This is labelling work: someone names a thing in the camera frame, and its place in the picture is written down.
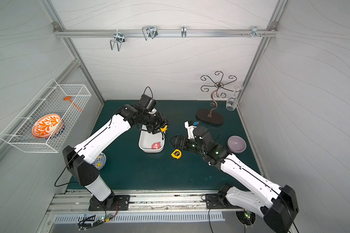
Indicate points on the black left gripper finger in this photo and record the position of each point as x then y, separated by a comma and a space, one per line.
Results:
157, 130
164, 122

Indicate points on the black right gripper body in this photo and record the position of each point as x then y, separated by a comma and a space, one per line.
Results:
183, 142

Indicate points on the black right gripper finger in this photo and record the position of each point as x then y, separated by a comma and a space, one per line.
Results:
175, 143
176, 138

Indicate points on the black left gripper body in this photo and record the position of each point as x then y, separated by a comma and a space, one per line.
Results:
160, 125

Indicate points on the yellow tape measure black label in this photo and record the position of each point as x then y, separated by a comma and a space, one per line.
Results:
177, 154

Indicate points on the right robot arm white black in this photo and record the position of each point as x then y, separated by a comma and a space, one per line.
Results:
276, 204

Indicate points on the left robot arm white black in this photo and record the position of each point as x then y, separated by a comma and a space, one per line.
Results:
79, 159

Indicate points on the white plastic storage box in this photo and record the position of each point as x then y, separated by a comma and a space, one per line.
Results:
147, 139

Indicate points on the pink tape measure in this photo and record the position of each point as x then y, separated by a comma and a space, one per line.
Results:
156, 146

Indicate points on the copper hook stand dark base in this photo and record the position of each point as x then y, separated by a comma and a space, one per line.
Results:
211, 115

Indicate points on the lavender ceramic bowl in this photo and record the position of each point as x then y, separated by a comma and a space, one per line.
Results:
236, 144

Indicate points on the clear wine glass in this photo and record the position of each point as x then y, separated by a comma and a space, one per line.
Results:
232, 101

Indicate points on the blue yellow patterned bowl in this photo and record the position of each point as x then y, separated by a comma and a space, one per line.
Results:
100, 161

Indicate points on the white perforated vent strip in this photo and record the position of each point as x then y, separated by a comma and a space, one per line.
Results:
150, 217

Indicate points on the metal loop hook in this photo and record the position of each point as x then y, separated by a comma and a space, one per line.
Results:
149, 32

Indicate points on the metal double hook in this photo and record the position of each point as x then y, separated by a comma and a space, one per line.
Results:
117, 41

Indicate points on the small metal hook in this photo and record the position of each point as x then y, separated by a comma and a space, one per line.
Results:
183, 31

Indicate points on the orange white patterned plate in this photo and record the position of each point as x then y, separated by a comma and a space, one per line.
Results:
47, 126

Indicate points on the metal hook right end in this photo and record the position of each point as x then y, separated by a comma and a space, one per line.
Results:
253, 33

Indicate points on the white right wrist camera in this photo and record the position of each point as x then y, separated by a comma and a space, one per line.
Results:
190, 126

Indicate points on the white wire wall basket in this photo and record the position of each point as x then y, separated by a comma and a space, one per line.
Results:
48, 101

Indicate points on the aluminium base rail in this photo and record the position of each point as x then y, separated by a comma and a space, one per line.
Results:
141, 201

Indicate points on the wired circuit board with leds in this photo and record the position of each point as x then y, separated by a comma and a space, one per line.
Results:
83, 225

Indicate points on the aluminium top rail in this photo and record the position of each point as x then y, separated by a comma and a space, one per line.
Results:
162, 33

